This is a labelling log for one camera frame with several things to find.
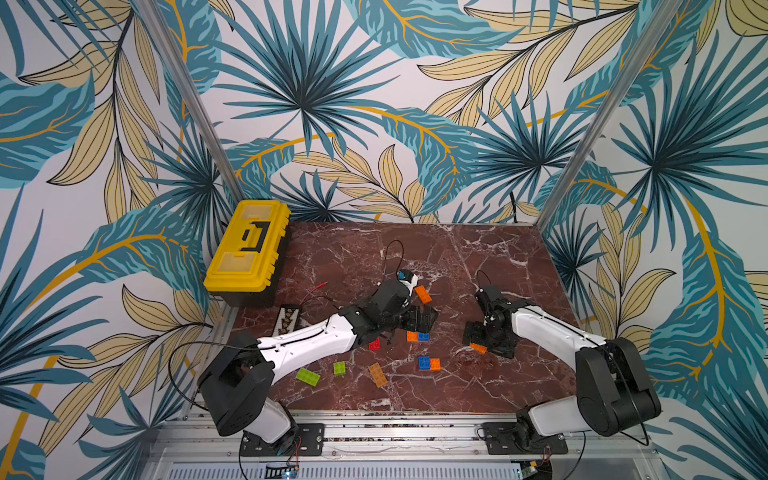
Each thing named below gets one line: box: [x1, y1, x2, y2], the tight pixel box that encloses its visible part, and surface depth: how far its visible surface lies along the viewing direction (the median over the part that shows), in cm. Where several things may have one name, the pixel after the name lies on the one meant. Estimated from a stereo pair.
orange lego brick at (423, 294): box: [414, 285, 433, 305], surface depth 102 cm
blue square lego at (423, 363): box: [418, 356, 430, 371], surface depth 86 cm
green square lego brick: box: [333, 361, 347, 375], surface depth 85 cm
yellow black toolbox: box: [203, 200, 291, 309], surface depth 92 cm
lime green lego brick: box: [296, 368, 321, 387], surface depth 84 cm
